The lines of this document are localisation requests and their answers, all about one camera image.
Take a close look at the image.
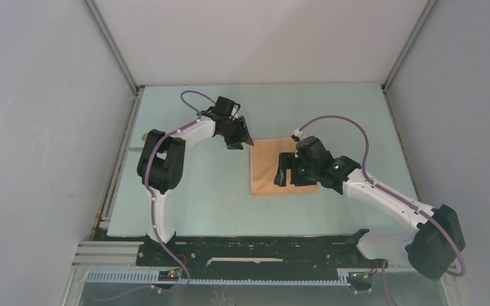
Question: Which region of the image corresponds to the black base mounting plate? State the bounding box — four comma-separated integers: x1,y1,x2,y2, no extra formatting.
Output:
136,229,383,281

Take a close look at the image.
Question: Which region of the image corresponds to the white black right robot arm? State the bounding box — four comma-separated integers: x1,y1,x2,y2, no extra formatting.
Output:
274,152,467,280

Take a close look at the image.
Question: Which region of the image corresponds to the aluminium frame rail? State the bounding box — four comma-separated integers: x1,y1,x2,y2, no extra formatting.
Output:
72,241,141,269

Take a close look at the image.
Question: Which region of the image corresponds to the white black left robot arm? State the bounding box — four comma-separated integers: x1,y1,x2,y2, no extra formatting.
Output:
137,111,254,266

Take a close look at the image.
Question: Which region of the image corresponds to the white toothed cable duct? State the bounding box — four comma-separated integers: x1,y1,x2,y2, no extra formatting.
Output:
84,269,350,286

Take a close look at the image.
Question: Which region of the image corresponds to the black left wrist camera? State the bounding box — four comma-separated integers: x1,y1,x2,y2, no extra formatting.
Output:
212,96,241,119

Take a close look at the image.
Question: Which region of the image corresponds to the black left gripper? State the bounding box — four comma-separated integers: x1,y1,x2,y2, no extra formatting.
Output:
219,116,253,150

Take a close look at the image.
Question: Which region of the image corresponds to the peach cloth napkin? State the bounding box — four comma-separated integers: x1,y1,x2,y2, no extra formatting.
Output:
250,137,318,198

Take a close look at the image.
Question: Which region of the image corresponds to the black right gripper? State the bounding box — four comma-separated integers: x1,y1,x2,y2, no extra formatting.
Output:
273,153,318,187

